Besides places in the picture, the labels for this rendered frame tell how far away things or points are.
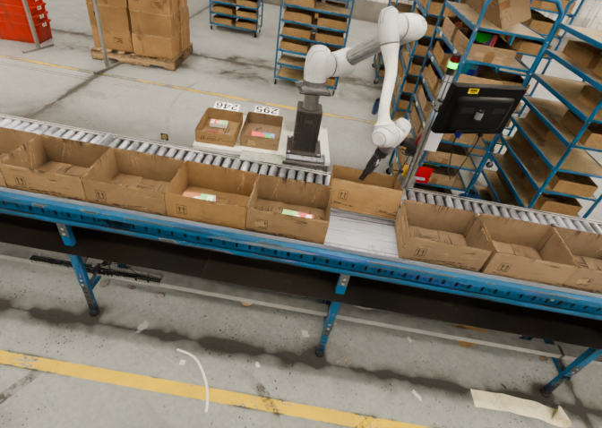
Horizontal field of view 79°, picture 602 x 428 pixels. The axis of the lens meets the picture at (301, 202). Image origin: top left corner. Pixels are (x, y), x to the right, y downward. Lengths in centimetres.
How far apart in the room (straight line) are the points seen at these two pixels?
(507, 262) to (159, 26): 536
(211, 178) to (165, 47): 428
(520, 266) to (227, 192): 152
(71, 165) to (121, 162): 30
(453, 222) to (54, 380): 233
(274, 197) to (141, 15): 455
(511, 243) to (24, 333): 285
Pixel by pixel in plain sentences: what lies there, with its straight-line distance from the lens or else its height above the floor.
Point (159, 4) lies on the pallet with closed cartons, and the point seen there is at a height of 88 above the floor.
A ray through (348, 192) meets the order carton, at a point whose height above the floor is 101.
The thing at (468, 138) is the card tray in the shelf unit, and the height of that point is 99.
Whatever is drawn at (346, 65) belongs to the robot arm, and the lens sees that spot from 259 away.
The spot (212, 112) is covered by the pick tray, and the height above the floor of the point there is 81.
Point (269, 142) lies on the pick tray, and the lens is 271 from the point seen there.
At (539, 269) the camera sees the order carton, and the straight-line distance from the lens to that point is 210.
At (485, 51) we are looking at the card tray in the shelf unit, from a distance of 286.
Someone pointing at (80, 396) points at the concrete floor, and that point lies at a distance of 249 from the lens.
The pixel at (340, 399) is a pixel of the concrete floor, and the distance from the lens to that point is 241.
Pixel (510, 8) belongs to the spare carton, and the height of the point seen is 186.
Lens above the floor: 216
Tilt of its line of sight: 38 degrees down
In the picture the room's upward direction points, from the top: 10 degrees clockwise
